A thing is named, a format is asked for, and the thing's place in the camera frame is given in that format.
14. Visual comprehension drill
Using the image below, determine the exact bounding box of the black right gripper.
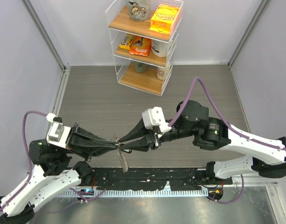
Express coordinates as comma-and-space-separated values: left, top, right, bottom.
119, 117, 196, 152

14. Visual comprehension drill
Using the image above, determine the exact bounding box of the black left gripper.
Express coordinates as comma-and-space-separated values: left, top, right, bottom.
59, 120, 120, 160

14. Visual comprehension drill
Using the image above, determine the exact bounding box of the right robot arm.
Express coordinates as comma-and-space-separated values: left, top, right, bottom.
118, 100, 286, 184

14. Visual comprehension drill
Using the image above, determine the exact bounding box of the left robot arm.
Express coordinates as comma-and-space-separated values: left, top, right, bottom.
0, 121, 118, 224

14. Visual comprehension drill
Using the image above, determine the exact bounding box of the white cup red print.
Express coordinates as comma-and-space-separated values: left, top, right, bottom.
157, 62, 171, 80

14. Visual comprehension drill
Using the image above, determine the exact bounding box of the green grey cup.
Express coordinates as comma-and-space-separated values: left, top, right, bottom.
133, 61, 148, 73

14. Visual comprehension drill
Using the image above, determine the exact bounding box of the white pouch with label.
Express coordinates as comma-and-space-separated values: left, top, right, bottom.
151, 40, 172, 57

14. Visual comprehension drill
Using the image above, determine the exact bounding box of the orange snack bag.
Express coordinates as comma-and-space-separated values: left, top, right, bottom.
129, 35, 152, 56

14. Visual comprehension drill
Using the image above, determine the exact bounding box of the yellow candy bag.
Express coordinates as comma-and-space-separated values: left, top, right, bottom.
119, 33, 135, 50

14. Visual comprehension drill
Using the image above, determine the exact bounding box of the yellow orange snack box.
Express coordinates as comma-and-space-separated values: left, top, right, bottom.
150, 4, 180, 35

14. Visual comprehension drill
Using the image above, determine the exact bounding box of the grey cartoon mug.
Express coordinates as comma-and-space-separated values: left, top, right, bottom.
126, 0, 151, 21

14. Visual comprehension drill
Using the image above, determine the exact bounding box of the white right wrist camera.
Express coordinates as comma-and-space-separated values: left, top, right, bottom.
142, 106, 172, 134

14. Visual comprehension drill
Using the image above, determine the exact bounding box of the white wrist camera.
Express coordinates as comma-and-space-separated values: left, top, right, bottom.
142, 106, 172, 134
46, 113, 72, 148

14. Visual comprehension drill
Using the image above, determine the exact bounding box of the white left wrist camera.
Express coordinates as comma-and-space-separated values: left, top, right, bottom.
46, 113, 72, 148

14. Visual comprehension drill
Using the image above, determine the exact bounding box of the slotted cable duct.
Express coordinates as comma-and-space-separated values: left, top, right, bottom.
58, 187, 208, 198

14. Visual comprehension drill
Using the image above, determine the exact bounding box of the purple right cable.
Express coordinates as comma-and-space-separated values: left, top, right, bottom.
168, 77, 286, 151

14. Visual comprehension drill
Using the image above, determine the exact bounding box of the white wire shelf rack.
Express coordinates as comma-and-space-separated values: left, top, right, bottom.
106, 0, 183, 96

